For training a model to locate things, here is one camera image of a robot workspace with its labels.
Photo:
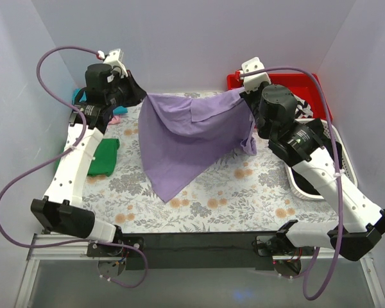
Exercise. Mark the green folded t shirt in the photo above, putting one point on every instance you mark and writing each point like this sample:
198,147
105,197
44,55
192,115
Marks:
105,158

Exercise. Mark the floral patterned table cloth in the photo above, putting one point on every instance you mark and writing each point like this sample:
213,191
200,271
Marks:
239,192

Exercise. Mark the black garment in basket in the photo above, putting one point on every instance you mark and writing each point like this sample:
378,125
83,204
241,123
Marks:
299,185

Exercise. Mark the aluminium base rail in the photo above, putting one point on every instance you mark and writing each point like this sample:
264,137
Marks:
185,270

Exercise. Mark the teal folded t shirt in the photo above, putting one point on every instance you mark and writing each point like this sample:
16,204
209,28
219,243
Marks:
117,111

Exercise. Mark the red plastic bin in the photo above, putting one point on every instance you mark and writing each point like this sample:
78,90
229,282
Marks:
299,84

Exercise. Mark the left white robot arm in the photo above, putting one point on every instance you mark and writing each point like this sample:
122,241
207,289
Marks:
60,208

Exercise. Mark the black white striped shirt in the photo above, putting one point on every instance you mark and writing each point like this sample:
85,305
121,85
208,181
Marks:
303,109

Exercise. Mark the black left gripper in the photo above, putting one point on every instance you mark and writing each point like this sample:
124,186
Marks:
131,88

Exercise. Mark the lilac purple t shirt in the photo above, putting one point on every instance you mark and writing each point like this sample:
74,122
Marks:
181,137

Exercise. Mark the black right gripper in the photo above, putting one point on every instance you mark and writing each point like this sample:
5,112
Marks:
248,97

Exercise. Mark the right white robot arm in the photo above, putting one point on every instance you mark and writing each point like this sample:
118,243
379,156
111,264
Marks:
302,147

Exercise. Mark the pink folded t shirt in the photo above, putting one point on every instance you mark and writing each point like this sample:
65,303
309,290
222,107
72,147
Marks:
115,120

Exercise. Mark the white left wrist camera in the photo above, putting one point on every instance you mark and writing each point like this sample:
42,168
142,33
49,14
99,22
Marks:
114,58

